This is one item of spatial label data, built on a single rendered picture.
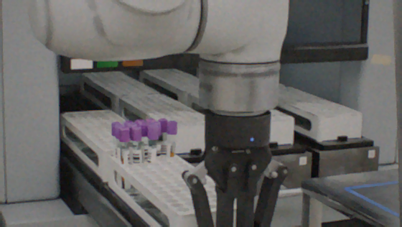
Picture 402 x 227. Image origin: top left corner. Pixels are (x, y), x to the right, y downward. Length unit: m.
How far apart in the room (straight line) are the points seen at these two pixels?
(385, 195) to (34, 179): 0.60
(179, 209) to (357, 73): 0.75
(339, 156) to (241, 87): 0.71
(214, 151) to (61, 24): 0.25
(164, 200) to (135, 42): 0.31
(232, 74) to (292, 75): 1.04
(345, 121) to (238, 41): 0.76
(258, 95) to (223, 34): 0.08
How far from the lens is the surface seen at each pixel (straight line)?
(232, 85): 0.88
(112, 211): 1.20
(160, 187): 1.10
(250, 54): 0.88
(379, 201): 1.23
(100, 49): 0.80
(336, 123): 1.59
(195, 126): 1.45
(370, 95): 1.69
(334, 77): 1.76
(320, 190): 1.27
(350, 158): 1.58
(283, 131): 1.54
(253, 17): 0.86
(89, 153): 1.48
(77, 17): 0.77
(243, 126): 0.90
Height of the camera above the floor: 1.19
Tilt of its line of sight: 12 degrees down
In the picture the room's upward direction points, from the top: 1 degrees clockwise
